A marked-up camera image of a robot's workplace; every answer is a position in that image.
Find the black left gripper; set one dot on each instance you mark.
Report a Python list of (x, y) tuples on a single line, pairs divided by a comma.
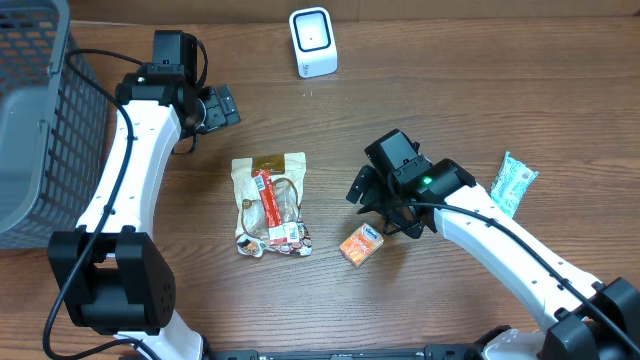
[(220, 111)]

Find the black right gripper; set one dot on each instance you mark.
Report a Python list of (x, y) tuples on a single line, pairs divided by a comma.
[(364, 185)]

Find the orange tissue pack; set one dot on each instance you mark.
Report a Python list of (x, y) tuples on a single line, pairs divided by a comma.
[(361, 244)]

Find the red snack stick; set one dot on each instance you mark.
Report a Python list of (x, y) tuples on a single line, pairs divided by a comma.
[(280, 232)]

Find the beige brown snack bag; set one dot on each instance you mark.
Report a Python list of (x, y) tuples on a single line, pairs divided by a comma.
[(287, 172)]

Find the teal tissue pack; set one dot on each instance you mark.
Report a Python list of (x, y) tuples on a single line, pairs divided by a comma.
[(511, 184)]

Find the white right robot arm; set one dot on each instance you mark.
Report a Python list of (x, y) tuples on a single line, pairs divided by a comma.
[(579, 316)]

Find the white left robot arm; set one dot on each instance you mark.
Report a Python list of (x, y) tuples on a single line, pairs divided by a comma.
[(111, 275)]

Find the white barcode scanner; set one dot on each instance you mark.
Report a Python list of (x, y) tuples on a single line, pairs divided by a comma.
[(313, 42)]

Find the grey plastic basket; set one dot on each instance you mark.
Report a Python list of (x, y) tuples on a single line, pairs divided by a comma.
[(53, 124)]

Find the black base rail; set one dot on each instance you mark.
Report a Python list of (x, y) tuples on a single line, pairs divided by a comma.
[(340, 354)]

